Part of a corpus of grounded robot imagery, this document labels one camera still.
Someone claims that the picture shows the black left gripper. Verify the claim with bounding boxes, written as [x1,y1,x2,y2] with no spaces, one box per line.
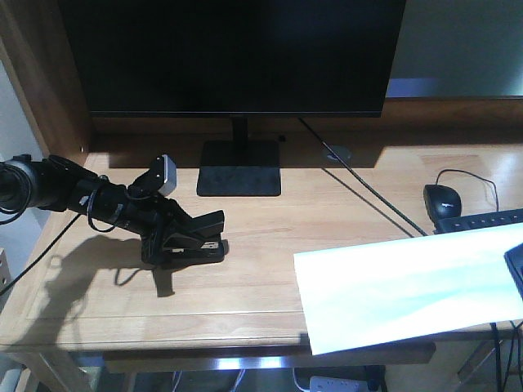
[122,191,192,268]

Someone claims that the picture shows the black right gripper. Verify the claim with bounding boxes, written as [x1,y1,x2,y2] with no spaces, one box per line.
[504,243,523,297]

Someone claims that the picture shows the black stapler with orange label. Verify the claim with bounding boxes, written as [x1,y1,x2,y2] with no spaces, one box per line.
[162,210,226,267]

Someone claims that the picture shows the white paper sheet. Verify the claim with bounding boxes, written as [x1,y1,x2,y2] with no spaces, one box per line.
[294,224,522,354]

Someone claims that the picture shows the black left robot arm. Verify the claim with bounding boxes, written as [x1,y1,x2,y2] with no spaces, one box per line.
[1,154,191,264]

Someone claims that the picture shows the wooden desk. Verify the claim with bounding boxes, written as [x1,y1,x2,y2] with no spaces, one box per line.
[0,0,523,392]

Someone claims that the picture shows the black computer keyboard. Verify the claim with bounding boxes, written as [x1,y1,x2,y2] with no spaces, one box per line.
[434,208,522,234]

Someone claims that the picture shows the black computer mouse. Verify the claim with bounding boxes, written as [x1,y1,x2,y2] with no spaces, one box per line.
[423,184,462,222]

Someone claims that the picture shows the black computer monitor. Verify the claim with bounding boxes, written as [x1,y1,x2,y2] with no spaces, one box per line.
[58,1,405,196]

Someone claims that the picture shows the white power strip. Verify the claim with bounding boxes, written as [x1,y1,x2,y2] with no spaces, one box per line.
[293,368,368,392]

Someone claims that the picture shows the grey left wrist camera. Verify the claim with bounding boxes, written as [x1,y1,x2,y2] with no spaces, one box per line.
[127,154,177,198]

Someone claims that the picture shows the thin black mouse cable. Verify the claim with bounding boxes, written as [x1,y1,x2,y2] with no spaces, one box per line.
[434,167,499,212]

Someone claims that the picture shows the black monitor cable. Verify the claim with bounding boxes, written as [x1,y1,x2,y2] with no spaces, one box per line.
[297,117,429,237]

